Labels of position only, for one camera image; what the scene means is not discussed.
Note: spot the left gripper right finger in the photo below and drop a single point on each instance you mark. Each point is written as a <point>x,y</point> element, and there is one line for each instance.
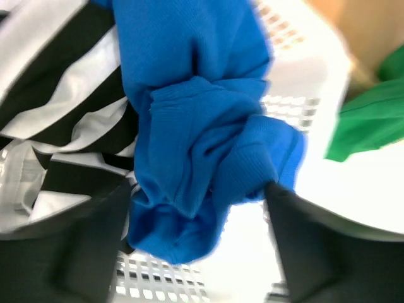
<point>326,257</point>

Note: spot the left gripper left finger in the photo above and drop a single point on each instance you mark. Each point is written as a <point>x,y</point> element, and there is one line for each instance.
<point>70,257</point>

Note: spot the green tank top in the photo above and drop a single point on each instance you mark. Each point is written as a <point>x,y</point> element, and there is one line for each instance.
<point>373,119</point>

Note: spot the black white striped tank top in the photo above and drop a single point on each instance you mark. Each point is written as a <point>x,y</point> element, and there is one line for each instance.
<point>68,130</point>

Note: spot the blue tank top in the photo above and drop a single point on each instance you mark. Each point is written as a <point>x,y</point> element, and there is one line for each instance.
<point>194,72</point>

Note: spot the white plastic basket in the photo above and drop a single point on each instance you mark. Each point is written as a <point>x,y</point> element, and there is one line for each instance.
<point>309,80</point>

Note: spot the wooden clothes rack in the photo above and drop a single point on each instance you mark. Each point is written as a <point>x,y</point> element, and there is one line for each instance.
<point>372,30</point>

